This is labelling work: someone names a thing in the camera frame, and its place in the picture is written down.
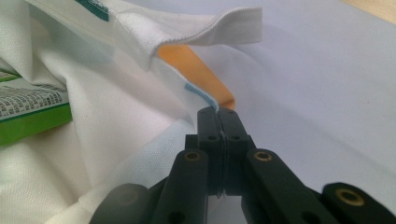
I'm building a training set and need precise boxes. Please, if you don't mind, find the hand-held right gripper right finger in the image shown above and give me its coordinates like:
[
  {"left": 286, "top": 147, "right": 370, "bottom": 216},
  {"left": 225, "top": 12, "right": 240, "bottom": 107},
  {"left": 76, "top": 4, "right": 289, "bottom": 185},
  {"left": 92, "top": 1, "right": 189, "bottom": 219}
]
[{"left": 218, "top": 106, "right": 257, "bottom": 197}]

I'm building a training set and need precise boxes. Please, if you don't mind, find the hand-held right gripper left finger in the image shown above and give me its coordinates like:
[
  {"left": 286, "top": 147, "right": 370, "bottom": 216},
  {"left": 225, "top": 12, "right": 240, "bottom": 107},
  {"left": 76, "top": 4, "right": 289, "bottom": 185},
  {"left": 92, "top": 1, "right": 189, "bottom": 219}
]
[{"left": 185, "top": 105, "right": 225, "bottom": 197}]

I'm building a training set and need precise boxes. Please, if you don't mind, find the white tote bag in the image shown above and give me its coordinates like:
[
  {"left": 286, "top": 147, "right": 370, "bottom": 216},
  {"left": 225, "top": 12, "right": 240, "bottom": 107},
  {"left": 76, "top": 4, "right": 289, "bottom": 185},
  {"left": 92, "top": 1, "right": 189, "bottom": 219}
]
[{"left": 0, "top": 0, "right": 264, "bottom": 224}]

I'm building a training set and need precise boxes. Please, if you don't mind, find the green printed box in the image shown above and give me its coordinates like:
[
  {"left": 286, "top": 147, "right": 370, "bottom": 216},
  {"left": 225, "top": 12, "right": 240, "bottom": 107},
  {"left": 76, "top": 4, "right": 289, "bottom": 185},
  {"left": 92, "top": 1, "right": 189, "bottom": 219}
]
[{"left": 0, "top": 69, "right": 73, "bottom": 147}]

